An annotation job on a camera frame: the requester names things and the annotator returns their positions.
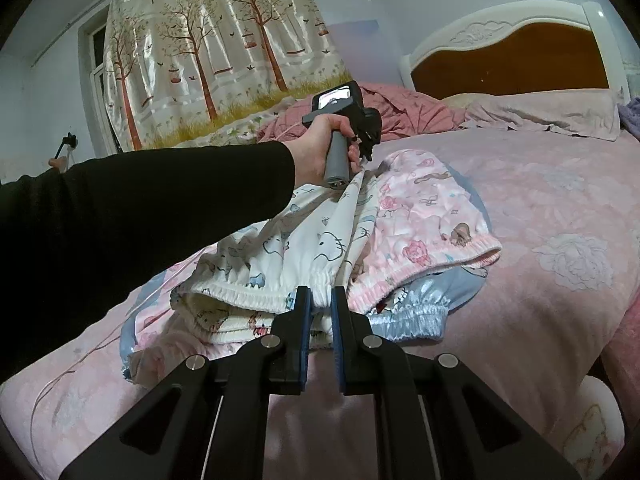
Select pink checked quilt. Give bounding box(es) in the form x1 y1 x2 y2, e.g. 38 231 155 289
257 80 468 143

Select person's left hand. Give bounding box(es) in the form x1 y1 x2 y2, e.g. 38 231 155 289
291 112 363 186

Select pink pillow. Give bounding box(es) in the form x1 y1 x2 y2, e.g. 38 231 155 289
465 89 622 141

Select tree print curtain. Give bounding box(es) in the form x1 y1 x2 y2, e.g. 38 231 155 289
102 0 351 153

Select white and brown headboard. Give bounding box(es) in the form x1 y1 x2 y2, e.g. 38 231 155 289
400 1 632 103

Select purple cloth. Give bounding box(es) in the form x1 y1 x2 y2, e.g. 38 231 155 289
617 97 640 141

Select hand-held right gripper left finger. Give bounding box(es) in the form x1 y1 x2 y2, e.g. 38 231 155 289
59 286 315 480

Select person's left forearm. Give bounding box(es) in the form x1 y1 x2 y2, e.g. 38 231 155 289
0 140 297 386

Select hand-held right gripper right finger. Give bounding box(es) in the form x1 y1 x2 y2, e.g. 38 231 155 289
330 286 583 480

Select blue satin pants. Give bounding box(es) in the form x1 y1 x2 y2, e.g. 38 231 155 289
117 170 493 376

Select white cat print pants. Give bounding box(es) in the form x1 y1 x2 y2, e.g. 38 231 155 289
122 167 386 386

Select white framed window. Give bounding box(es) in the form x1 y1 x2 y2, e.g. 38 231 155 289
77 7 123 153

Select beige pillow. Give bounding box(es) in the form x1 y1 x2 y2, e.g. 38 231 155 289
442 92 488 110

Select pink wall lamp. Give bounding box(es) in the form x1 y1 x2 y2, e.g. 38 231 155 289
47 132 80 171

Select pink cartoon print pants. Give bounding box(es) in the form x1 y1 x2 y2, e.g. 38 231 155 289
127 149 502 346

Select white plush toy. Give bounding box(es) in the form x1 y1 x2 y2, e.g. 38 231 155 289
560 375 627 476

